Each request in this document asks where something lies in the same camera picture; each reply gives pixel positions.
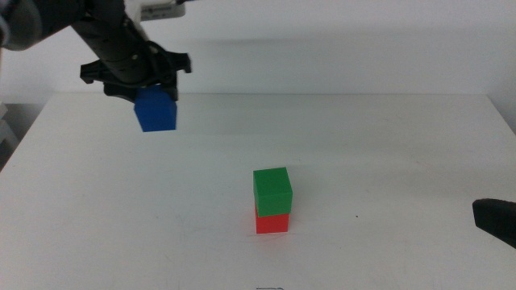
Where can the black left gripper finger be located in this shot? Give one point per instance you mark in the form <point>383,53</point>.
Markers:
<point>172,86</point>
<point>119,92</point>

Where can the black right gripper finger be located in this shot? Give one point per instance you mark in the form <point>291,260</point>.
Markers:
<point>498,219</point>

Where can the blue cube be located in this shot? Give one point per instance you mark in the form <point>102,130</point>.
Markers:
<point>157,113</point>

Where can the green cube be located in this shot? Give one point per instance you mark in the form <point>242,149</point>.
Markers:
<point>273,191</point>

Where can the red cube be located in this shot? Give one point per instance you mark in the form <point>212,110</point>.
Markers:
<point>272,223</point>

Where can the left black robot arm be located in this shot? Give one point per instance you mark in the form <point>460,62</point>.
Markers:
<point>40,16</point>

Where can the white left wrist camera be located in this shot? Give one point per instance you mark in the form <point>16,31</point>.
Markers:
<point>161,10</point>

